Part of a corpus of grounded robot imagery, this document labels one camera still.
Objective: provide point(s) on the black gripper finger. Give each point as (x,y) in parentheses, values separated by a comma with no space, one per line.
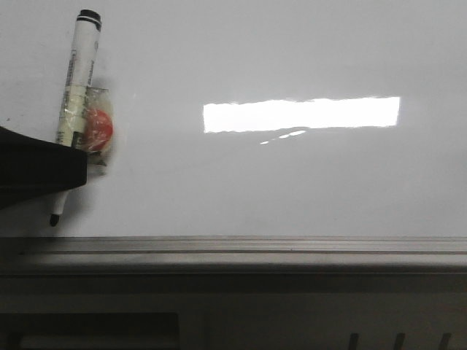
(32,168)

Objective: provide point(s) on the white black whiteboard marker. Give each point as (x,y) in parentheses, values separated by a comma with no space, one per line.
(85,44)

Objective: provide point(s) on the red magnet in clear tape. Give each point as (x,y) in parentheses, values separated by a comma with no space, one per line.
(99,130)

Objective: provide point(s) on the white whiteboard with aluminium frame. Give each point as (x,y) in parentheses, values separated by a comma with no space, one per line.
(250,136)

